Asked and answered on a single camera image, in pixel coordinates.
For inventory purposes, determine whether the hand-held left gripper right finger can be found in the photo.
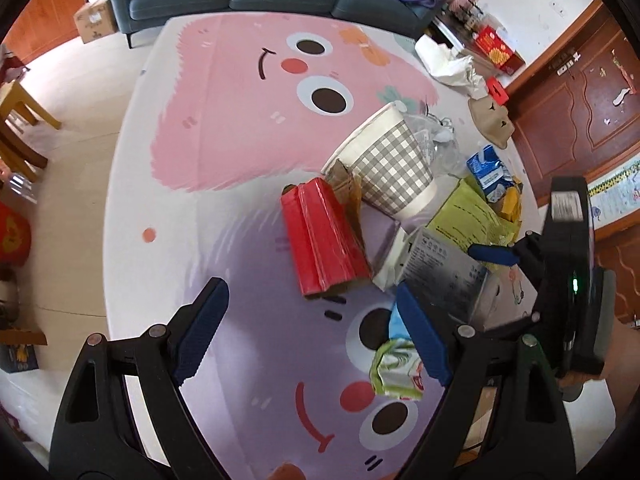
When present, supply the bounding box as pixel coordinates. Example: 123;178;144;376
395;282;576;480

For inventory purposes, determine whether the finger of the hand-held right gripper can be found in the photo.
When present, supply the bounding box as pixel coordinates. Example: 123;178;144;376
482;310;551;356
468;231;547;303

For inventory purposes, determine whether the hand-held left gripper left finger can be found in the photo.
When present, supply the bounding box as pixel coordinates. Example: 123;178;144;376
48;276;231;480

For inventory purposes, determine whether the green tissue packet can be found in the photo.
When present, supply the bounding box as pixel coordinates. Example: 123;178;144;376
369;305;426;401

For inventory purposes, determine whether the yellow-green packet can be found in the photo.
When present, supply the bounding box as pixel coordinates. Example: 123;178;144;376
426;177;523;256

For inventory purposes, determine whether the grey and white box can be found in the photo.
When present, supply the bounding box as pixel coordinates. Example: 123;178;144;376
372;226;501;332

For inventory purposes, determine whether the blue milk carton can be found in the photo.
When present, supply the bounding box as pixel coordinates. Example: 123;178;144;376
466;144;516;203

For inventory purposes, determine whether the yellow wrapper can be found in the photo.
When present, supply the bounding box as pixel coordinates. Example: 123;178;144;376
497;180;524;226

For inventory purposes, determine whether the animal height chart poster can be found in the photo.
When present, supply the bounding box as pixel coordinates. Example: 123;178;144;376
587;157;640;223

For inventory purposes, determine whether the clear plastic bag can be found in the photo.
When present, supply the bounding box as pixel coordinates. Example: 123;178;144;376
402;110;463;176

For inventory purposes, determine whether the tan paper bag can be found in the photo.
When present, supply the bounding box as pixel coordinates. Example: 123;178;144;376
467;95;516;150

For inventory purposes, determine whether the checked paper cup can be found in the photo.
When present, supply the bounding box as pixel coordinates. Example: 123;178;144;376
321;102;438;221

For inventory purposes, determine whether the brown wooden door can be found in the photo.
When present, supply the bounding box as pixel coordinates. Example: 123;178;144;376
505;10;640;326

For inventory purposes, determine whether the brown cardboard piece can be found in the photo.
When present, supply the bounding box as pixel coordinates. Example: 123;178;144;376
325;159;366;261

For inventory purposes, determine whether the dark blue printed box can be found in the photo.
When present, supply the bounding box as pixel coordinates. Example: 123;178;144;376
0;327;48;373

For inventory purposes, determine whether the crumpled white paper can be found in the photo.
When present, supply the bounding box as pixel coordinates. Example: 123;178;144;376
414;35;488;100

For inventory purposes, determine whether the red gift box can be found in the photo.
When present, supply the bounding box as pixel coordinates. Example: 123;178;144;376
472;25;527;76

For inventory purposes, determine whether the red bucket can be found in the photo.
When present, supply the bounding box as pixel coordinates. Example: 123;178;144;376
0;202;32;266

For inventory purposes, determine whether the cartoon printed tablecloth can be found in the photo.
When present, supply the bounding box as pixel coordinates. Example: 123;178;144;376
102;12;546;480

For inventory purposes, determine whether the white low cabinet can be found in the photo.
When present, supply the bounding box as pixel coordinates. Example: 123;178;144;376
431;0;493;53

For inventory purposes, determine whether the yellow wooden stool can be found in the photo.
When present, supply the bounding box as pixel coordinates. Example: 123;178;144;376
0;80;63;131

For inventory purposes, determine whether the brown cardboard box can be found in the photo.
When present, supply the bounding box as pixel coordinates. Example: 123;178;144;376
73;0;119;44

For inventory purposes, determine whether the brown wooden cabinet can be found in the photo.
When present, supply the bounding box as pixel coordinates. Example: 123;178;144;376
0;0;108;68

